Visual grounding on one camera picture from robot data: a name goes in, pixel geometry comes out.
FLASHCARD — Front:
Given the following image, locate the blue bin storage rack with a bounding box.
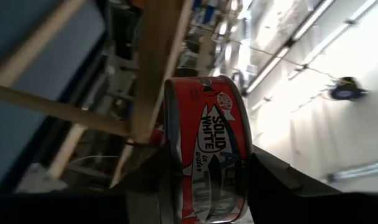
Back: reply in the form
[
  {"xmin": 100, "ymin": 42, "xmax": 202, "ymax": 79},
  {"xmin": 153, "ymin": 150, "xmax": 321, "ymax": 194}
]
[{"xmin": 191, "ymin": 0, "xmax": 222, "ymax": 27}]

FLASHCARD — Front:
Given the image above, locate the red can silver lid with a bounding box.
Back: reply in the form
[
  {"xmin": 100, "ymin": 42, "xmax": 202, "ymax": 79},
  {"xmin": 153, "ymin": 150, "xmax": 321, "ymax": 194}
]
[{"xmin": 163, "ymin": 75, "xmax": 254, "ymax": 224}]

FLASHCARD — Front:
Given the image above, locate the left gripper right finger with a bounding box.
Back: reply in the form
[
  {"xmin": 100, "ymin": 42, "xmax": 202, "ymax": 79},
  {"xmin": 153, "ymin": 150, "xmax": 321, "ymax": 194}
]
[{"xmin": 248, "ymin": 144, "xmax": 344, "ymax": 224}]

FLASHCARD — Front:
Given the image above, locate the black hanging camera device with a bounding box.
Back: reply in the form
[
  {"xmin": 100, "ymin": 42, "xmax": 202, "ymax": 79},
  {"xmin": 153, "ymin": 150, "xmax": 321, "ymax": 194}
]
[{"xmin": 328, "ymin": 77, "xmax": 369, "ymax": 101}]

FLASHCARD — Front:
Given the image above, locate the wooden slatted shelf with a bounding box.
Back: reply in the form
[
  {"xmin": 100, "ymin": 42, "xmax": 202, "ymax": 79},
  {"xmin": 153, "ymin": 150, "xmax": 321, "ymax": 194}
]
[{"xmin": 0, "ymin": 0, "xmax": 196, "ymax": 189}]

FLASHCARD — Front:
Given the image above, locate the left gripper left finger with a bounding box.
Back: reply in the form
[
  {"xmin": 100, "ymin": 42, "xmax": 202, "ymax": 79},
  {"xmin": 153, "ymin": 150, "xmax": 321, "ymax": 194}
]
[{"xmin": 113, "ymin": 145, "xmax": 184, "ymax": 224}]

